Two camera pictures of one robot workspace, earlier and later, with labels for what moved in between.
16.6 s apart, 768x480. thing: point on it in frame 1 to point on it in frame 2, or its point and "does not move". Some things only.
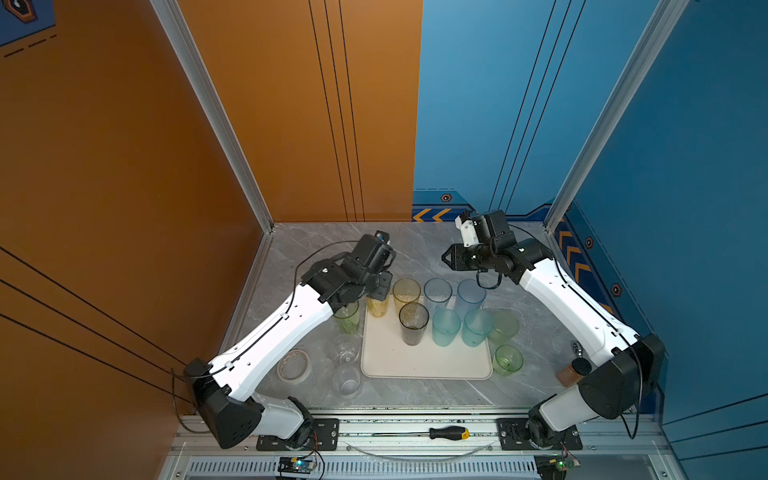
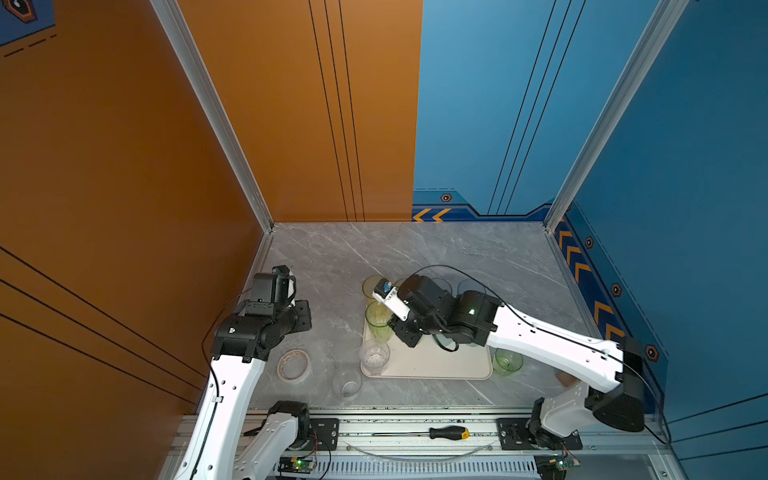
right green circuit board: x=553 y=466 does not move
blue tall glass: x=471 y=294 does not move
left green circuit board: x=296 y=465 does not move
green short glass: x=507 y=360 does not move
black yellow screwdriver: x=457 y=433 does not move
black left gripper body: x=377 y=287 to x=295 y=319
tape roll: x=293 y=366 does not move
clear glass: x=345 y=349 to x=374 y=356
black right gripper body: x=471 y=258 to x=409 y=330
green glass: x=348 y=317 to x=377 y=317
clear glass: x=346 y=381 does not move
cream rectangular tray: x=386 y=355 does not move
